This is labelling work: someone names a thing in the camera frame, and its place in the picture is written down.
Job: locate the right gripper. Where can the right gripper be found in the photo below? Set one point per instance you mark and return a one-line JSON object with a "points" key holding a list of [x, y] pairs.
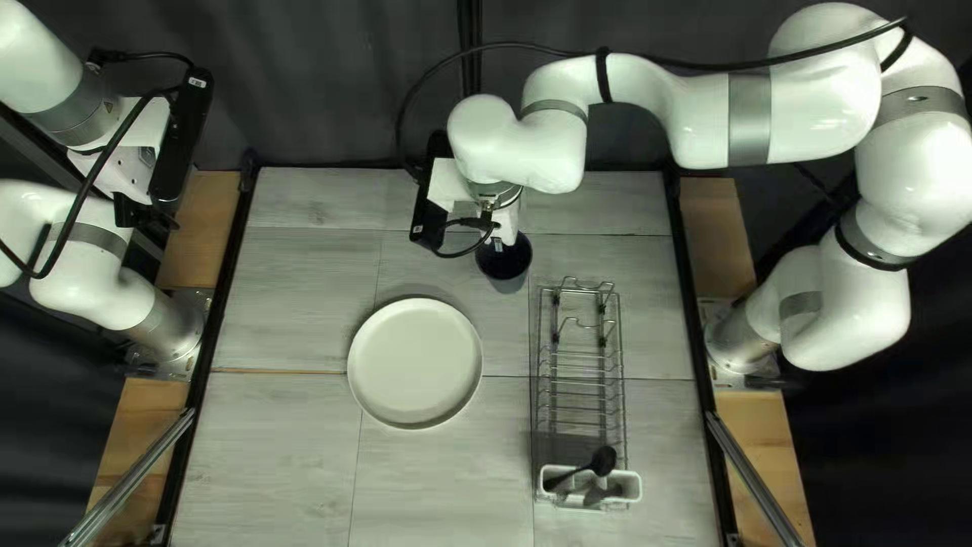
{"points": [[448, 190]]}

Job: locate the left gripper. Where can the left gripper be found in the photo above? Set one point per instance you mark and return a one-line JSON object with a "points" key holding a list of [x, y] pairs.
{"points": [[125, 163]]}

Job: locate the dark blue cup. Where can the dark blue cup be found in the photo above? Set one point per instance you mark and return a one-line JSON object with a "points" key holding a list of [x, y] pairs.
{"points": [[505, 262]]}

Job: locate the black spoon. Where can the black spoon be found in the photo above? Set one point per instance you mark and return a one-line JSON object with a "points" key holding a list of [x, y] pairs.
{"points": [[604, 460]]}

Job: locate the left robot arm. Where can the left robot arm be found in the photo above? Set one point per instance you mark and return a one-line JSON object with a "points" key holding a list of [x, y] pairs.
{"points": [[76, 273]]}

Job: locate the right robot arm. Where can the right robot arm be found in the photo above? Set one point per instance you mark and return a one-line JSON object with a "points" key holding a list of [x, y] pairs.
{"points": [[835, 114]]}

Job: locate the pale plate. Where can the pale plate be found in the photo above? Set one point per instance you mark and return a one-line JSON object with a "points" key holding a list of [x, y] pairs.
{"points": [[414, 361]]}

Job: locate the white cutlery holder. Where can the white cutlery holder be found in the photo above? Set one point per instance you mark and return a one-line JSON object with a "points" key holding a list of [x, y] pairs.
{"points": [[626, 486]]}

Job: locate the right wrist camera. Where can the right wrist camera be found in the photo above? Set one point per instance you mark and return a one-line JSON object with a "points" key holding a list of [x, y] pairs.
{"points": [[425, 224]]}

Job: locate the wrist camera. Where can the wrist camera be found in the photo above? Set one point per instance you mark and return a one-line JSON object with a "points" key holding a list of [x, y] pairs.
{"points": [[186, 129], [425, 224]]}

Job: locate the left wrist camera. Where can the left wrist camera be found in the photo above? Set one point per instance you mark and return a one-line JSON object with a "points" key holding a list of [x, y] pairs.
{"points": [[186, 129]]}

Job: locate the black frame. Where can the black frame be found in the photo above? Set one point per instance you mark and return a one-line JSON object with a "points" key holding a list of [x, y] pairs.
{"points": [[471, 23]]}

